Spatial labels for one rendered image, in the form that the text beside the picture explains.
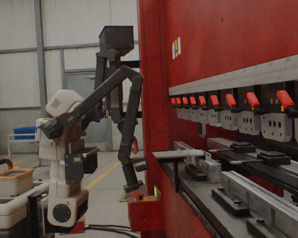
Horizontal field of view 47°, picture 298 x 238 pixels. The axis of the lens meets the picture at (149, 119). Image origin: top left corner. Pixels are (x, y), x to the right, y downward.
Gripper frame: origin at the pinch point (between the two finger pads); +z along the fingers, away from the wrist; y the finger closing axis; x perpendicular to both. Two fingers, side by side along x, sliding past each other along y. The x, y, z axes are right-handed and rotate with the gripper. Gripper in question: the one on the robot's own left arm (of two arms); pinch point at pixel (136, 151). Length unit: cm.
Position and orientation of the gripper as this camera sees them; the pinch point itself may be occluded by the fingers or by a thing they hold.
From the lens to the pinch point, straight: 211.8
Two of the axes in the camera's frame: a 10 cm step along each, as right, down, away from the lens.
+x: -8.6, 4.9, 1.5
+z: 4.9, 8.7, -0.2
